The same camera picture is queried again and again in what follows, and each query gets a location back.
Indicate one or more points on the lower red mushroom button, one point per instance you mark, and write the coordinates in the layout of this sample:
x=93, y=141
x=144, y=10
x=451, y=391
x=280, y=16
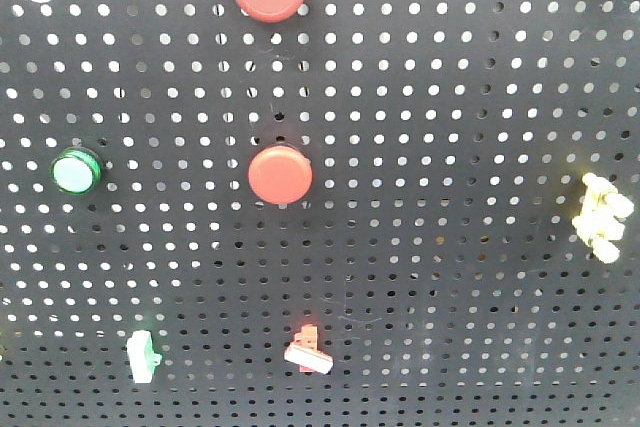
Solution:
x=280, y=175

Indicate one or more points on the black perforated pegboard panel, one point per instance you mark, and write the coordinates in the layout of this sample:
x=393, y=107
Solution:
x=434, y=250

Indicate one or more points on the green round push button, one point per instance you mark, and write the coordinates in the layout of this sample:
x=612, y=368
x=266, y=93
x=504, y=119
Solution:
x=77, y=170

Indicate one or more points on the red white toggle switch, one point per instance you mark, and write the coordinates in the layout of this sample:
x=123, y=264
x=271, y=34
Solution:
x=303, y=351

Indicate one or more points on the green white toggle switch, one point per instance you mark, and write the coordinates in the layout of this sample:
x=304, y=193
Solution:
x=143, y=360

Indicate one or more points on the yellow knob handle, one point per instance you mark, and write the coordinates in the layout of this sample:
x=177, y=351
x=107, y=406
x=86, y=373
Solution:
x=599, y=223

